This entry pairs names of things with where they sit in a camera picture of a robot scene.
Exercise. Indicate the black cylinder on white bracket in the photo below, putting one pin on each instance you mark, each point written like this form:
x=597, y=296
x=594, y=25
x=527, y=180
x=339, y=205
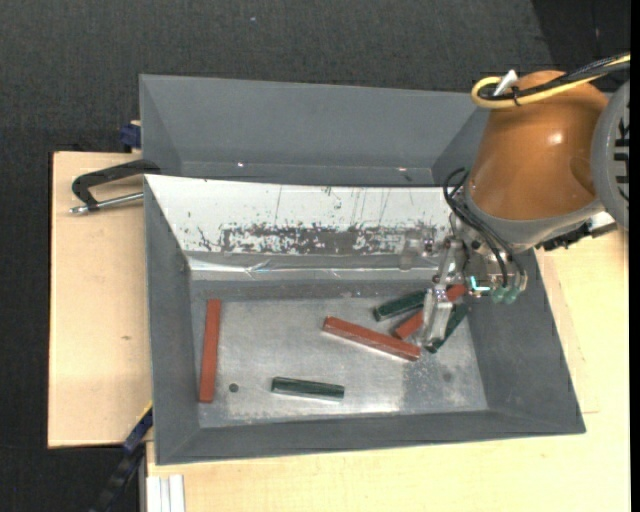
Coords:
x=560, y=241

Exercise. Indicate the grey metal bin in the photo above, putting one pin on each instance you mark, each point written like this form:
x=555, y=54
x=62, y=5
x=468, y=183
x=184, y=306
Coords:
x=320, y=125

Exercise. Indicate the dark green flat block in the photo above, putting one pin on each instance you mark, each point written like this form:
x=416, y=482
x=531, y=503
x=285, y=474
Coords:
x=307, y=388
x=457, y=320
x=400, y=305

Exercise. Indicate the pale wood flat board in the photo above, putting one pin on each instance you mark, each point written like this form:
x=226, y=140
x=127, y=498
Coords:
x=95, y=300

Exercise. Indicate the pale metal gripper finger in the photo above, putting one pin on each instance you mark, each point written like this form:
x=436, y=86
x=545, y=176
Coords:
x=443, y=320
x=430, y=320

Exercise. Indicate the red-brown flat block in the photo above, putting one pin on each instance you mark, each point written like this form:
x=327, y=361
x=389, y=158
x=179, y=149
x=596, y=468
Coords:
x=410, y=326
x=370, y=338
x=210, y=350

